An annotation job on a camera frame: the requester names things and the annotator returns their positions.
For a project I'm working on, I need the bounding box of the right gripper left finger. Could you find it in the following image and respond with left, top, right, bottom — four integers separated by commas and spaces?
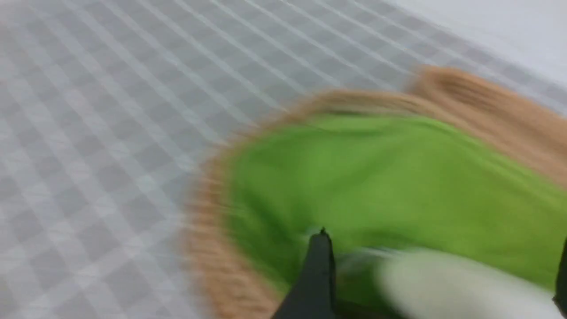
272, 228, 337, 319

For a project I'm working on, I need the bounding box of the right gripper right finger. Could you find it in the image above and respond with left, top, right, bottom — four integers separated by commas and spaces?
551, 239, 567, 319

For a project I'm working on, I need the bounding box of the white radish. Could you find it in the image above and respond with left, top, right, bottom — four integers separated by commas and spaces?
374, 249, 563, 319

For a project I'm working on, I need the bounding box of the woven wicker basket green lining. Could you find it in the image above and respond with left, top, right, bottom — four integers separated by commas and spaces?
188, 91, 566, 319

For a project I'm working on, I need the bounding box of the grey checkered tablecloth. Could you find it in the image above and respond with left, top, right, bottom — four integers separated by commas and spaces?
1, 0, 566, 319

